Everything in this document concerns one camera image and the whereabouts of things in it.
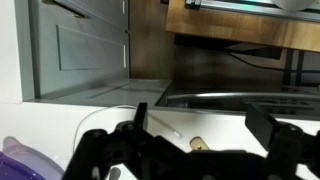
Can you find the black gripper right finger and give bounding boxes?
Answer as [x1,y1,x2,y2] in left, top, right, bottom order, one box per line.
[245,104,278,151]

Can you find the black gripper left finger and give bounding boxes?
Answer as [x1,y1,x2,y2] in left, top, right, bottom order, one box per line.
[134,103,148,130]

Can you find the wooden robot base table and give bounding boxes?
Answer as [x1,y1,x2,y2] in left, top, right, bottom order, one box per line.
[166,0,320,52]

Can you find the wooden spoon on counter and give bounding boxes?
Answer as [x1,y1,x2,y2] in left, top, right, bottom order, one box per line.
[189,136,209,151]

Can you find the grey cabinet drawers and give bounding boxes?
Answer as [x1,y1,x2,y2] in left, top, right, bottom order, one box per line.
[28,0,129,99]

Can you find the purple lidded plastic container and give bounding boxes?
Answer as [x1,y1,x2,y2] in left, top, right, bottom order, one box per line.
[2,136,64,180]

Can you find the thin white cable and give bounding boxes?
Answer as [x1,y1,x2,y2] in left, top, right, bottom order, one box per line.
[72,104,184,150]

